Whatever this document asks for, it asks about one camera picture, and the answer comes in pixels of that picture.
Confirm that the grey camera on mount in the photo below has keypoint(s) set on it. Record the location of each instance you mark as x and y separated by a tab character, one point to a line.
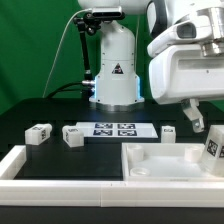
107	12

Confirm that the white U-shaped fence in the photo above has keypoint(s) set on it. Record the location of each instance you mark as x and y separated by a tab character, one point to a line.
122	193

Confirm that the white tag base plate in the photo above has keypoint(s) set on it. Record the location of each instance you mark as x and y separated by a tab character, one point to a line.
117	130

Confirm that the white square tabletop part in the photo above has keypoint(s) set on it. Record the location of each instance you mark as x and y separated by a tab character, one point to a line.
153	162

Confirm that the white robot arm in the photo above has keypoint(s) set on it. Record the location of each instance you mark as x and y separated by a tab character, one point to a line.
117	85

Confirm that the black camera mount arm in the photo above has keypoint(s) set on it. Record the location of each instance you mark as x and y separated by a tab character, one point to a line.
86	25

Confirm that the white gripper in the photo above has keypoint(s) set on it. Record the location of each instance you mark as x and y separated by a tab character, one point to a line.
178	70

